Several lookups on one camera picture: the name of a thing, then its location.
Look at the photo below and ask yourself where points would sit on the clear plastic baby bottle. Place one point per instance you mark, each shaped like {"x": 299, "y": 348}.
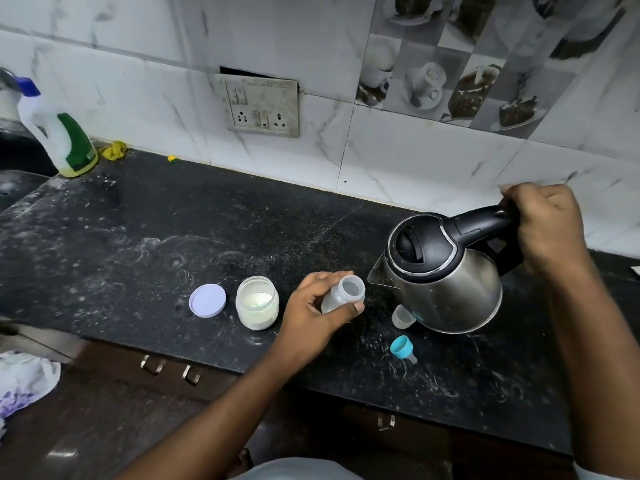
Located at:
{"x": 347, "y": 292}

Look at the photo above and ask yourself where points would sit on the person's right hand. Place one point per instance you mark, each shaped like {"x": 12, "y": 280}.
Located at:
{"x": 550, "y": 224}

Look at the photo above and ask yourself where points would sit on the clear milk powder jar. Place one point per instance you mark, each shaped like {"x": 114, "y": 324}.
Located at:
{"x": 257, "y": 307}

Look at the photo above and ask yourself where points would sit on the person's right forearm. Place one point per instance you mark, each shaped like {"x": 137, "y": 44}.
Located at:
{"x": 595, "y": 354}

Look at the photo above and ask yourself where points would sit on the light blue right sleeve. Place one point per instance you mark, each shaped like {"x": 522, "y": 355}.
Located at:
{"x": 592, "y": 472}

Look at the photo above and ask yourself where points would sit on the person's left hand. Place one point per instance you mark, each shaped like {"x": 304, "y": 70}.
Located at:
{"x": 302, "y": 319}

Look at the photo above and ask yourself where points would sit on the crumpled yellow rag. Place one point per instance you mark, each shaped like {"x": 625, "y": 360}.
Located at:
{"x": 114, "y": 150}

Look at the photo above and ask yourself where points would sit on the lilac round jar lid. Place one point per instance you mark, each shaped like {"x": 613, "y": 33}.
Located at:
{"x": 207, "y": 300}

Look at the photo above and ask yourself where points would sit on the white detergent bottle green label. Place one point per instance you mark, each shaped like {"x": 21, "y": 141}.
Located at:
{"x": 65, "y": 139}

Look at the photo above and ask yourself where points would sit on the grimy wall socket plate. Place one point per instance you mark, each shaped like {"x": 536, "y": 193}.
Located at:
{"x": 260, "y": 107}

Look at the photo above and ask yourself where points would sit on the translucent dome bottle cap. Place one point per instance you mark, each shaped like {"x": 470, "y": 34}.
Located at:
{"x": 402, "y": 317}

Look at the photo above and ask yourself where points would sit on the person's left forearm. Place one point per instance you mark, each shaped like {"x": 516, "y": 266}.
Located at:
{"x": 210, "y": 429}

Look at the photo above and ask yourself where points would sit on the light grey shirt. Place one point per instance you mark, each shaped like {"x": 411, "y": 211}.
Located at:
{"x": 300, "y": 470}

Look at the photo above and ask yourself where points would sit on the black stone sink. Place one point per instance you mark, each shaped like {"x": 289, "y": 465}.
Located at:
{"x": 25, "y": 154}

